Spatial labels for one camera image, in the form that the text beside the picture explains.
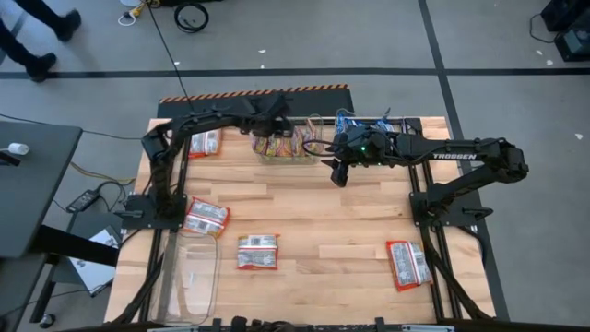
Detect black aluminium table frame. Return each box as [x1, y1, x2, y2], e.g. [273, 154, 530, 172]
[108, 117, 497, 332]

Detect coiled black cable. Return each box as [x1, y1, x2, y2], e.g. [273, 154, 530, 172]
[173, 2, 210, 34]

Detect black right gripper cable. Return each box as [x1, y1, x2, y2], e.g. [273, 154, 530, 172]
[301, 137, 345, 159]

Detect yellow cable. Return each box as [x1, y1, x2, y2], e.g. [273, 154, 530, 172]
[68, 160, 137, 184]

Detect black power adapter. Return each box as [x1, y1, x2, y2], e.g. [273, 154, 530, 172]
[65, 188, 101, 214]

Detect yellow and white plug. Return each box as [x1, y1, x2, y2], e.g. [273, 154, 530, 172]
[117, 0, 148, 28]

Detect clear plastic bin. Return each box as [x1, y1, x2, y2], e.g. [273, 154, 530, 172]
[334, 108, 414, 162]
[251, 113, 326, 165]
[147, 230, 221, 326]

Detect black equipment case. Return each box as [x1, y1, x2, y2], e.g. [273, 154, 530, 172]
[539, 0, 590, 64]

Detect black hazard-striped floor mat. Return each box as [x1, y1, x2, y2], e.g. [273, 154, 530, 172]
[156, 83, 355, 119]

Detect black desk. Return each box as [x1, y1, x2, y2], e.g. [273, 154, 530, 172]
[0, 120, 120, 329]

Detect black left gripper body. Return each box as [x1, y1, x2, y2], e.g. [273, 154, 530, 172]
[246, 94, 295, 135]

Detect long black floor cable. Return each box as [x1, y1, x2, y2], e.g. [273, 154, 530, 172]
[146, 0, 199, 119]

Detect black desk device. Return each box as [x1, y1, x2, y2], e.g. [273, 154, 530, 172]
[0, 150, 22, 168]

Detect orange Maruchan ramen packet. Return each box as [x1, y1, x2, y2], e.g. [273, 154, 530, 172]
[385, 240, 434, 292]
[236, 233, 280, 271]
[189, 128, 223, 160]
[183, 196, 231, 239]

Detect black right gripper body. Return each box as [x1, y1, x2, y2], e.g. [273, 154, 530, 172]
[349, 126, 396, 166]

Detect white papers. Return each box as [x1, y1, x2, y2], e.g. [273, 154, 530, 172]
[68, 230, 122, 292]

